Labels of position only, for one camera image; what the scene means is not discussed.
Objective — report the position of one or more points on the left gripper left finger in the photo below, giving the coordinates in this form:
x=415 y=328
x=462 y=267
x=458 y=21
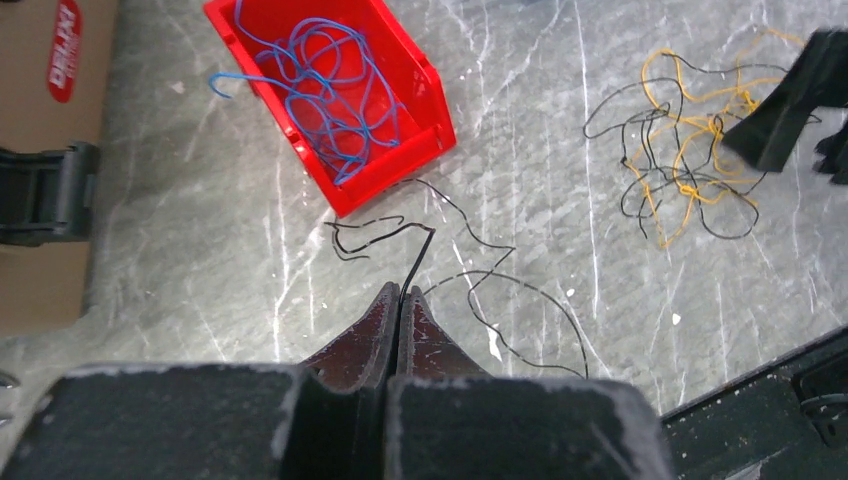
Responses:
x=317 y=419

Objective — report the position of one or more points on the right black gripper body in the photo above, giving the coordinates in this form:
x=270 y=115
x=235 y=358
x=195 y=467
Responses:
x=833 y=152

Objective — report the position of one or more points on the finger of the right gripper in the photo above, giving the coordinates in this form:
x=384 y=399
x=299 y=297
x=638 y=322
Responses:
x=817 y=79

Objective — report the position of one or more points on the tan open toolbox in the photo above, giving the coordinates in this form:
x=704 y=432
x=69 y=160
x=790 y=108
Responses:
x=55 y=58

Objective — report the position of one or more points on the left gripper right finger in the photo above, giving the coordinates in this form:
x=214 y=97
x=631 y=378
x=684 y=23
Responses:
x=483 y=427

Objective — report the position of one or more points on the red plastic bin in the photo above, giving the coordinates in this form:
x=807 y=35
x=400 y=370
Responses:
x=358 y=100

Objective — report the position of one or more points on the black aluminium base frame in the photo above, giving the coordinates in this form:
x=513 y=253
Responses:
x=787 y=419

